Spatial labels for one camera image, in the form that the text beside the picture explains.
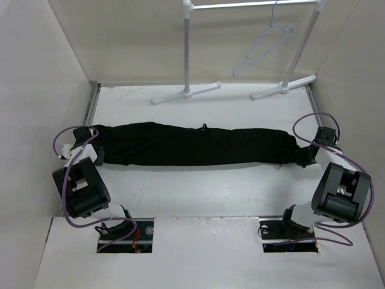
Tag black trousers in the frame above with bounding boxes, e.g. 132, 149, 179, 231
92, 122, 318, 167

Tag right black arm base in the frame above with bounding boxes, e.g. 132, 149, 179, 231
258, 218, 318, 253

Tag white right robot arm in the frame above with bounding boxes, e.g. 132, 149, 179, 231
279, 126, 371, 238

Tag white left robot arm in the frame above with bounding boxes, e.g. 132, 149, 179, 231
52, 126, 137, 240

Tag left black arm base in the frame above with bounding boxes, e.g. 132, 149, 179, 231
95, 219, 155, 253

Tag white garment rack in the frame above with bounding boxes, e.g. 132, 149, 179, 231
150, 0, 327, 104

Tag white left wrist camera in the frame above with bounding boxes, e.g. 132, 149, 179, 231
59, 144, 72, 160

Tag left aluminium table rail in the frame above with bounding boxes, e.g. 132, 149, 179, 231
52, 81, 111, 219

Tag light blue wire hanger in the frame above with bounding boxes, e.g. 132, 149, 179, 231
232, 0, 294, 76

